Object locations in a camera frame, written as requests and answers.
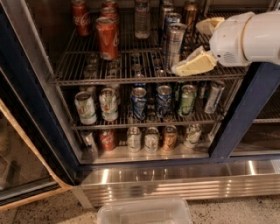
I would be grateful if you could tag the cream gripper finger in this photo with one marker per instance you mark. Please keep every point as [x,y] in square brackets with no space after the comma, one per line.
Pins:
[209,25]
[198,62]

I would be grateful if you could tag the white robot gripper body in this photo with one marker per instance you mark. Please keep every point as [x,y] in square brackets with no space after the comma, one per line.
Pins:
[227,42]

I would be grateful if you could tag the silver front redbull can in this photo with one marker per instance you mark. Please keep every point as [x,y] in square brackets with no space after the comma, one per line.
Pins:
[175,39]

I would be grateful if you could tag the silver redbull can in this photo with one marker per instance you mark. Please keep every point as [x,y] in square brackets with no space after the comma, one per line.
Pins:
[166,6]
[175,39]

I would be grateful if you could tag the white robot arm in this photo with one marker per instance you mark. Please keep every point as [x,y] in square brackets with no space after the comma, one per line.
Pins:
[261,38]

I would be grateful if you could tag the brown gold can top shelf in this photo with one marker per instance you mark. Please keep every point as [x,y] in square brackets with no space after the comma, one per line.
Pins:
[190,14]

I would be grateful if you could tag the silver slim can middle shelf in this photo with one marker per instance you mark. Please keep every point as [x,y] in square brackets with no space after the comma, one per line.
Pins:
[213,95]

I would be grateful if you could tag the green can middle shelf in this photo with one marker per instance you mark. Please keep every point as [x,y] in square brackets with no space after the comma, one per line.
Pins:
[186,100]

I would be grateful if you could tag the blue pepsi can right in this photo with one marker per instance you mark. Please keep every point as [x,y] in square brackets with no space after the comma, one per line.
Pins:
[163,100]

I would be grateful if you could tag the blue pepsi can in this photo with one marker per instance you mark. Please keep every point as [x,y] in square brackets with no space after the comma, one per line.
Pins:
[138,102]
[163,100]

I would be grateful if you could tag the blue pepsi can left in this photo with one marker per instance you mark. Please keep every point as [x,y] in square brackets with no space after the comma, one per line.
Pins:
[138,102]

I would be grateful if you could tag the white green can bottom right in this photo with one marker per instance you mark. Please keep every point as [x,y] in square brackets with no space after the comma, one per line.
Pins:
[192,135]

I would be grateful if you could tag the white green can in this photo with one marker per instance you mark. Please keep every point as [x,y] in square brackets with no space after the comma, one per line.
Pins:
[85,106]
[192,135]
[151,139]
[134,139]
[108,104]

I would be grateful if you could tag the gold brown can bottom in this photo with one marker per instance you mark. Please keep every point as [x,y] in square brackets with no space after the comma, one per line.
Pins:
[170,135]

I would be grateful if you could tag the red coke can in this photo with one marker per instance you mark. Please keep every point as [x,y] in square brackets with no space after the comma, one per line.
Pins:
[110,3]
[110,12]
[107,138]
[107,37]

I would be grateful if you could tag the front red coke can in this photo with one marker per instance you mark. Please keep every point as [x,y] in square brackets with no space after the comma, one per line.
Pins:
[107,37]

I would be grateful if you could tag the back red coke can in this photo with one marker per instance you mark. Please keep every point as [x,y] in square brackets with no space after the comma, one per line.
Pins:
[110,3]

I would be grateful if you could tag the stainless steel fridge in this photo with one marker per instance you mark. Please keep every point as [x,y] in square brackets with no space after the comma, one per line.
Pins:
[236,151]

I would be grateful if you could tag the red coke can bottom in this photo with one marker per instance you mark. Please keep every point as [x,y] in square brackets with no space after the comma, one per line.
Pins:
[107,138]

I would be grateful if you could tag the white green can left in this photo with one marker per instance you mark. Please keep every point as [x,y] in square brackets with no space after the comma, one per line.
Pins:
[85,106]

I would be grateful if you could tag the left red coca-cola can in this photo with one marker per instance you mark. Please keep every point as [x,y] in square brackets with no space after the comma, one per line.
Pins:
[81,17]

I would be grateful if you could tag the silver slim can bottom left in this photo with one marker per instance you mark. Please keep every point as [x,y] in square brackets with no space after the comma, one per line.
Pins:
[88,139]

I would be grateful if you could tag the open glass fridge door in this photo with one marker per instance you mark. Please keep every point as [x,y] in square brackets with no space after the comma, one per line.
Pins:
[26,170]

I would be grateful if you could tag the clear water bottle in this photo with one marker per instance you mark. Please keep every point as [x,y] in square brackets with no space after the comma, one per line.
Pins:
[142,18]

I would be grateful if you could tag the clear plastic bin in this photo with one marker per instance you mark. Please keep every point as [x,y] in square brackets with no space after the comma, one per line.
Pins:
[146,211]

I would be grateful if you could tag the top wire shelf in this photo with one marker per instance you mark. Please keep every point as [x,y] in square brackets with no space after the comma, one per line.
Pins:
[139,60]

